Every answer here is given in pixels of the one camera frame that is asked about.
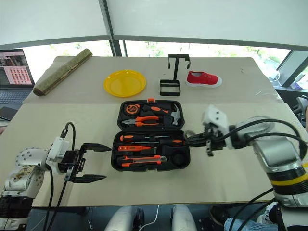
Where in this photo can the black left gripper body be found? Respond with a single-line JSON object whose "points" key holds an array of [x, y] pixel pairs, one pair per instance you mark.
{"points": [[72, 161]]}

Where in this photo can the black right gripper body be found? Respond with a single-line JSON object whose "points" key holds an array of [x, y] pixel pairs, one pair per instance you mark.
{"points": [[216, 143]]}

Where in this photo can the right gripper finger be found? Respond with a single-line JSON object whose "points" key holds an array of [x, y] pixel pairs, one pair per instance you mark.
{"points": [[196, 137], [196, 143]]}

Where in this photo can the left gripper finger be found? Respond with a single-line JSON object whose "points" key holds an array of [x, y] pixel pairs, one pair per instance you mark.
{"points": [[89, 179], [98, 147]]}

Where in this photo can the orange black screwdriver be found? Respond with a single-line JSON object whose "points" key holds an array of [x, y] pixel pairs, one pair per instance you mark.
{"points": [[130, 138], [174, 142]]}

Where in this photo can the orange voltage tester pen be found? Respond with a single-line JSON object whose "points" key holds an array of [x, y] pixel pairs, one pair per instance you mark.
{"points": [[132, 148]]}

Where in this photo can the orange black utility knife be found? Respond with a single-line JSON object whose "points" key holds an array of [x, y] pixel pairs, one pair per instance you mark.
{"points": [[144, 159]]}

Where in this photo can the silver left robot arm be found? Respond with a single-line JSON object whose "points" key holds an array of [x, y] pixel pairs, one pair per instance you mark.
{"points": [[26, 173]]}

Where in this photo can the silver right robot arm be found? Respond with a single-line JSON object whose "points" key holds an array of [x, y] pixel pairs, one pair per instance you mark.
{"points": [[276, 154]]}

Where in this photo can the black tool case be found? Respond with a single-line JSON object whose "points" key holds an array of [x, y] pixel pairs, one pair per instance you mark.
{"points": [[144, 130]]}

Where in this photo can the black orange claw hammer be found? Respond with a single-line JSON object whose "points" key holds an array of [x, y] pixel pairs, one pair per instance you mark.
{"points": [[157, 109]]}

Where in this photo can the black orange tape measure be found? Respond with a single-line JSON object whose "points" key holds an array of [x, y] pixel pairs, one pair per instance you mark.
{"points": [[132, 109]]}

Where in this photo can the white rounded shape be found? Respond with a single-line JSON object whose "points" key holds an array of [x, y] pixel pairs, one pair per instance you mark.
{"points": [[184, 219], [122, 219]]}

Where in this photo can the red canvas shoe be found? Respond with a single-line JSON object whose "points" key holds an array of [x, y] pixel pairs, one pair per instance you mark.
{"points": [[204, 78]]}

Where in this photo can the yellow plastic plate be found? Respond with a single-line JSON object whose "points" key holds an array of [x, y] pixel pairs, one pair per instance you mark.
{"points": [[124, 83]]}

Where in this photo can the black metal hanger stand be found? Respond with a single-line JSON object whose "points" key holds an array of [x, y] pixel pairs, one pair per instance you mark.
{"points": [[176, 69]]}

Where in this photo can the black shoe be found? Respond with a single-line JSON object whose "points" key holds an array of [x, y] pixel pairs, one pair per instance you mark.
{"points": [[217, 215]]}

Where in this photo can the rolled bamboo mat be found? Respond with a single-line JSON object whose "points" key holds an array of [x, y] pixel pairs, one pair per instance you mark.
{"points": [[60, 72]]}

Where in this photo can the blue jeans leg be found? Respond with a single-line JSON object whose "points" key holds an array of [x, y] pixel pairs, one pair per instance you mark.
{"points": [[247, 226]]}

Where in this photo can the open laptop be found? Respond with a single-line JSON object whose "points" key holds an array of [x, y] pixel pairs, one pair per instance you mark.
{"points": [[14, 72]]}

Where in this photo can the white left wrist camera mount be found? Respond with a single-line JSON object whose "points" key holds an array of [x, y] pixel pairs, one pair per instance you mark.
{"points": [[57, 150]]}

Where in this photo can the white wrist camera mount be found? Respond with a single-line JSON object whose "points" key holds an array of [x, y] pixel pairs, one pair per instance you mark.
{"points": [[216, 118], [57, 150]]}

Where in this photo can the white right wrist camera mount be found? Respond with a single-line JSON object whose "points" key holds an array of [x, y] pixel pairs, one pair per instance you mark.
{"points": [[216, 118]]}

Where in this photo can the grey window frame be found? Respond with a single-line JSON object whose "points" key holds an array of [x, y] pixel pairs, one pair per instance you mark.
{"points": [[117, 45]]}

